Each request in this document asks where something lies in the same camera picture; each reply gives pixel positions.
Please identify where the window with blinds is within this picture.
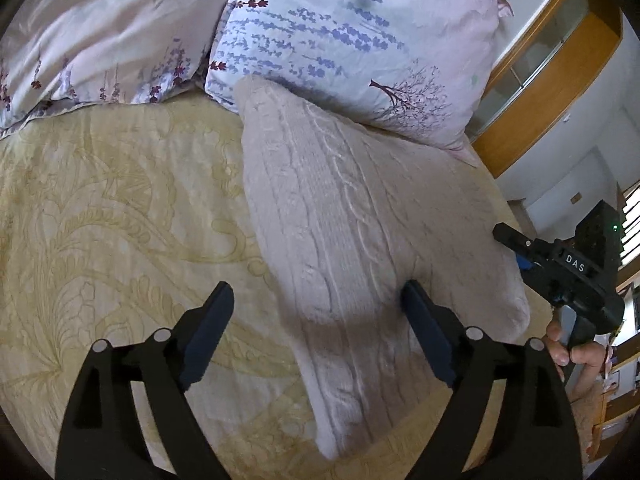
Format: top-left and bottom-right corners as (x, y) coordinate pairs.
(617, 182), (640, 267)

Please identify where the yellow patterned bedspread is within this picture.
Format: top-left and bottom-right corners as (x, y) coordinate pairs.
(0, 95), (556, 480)

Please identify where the person's right hand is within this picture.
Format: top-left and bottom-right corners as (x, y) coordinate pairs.
(545, 317), (613, 378)

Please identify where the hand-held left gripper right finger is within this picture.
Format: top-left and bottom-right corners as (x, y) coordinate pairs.
(395, 280), (583, 480)

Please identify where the pink floral pillow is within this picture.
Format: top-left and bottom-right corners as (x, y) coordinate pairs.
(0, 0), (251, 141)

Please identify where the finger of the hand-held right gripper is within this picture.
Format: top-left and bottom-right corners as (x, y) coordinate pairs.
(515, 255), (549, 282)
(492, 223), (544, 262)

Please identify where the wooden cabinet with glass doors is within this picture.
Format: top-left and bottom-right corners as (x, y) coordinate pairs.
(465, 0), (626, 179)

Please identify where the beige cable-knit sweater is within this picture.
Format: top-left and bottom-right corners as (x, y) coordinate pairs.
(234, 76), (532, 461)

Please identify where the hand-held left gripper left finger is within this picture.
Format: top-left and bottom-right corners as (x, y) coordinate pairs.
(54, 281), (235, 480)

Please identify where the blue floral tree-print pillow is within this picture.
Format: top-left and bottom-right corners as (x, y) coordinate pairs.
(204, 0), (516, 152)

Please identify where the wooden shelf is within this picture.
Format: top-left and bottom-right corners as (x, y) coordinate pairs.
(595, 270), (640, 463)

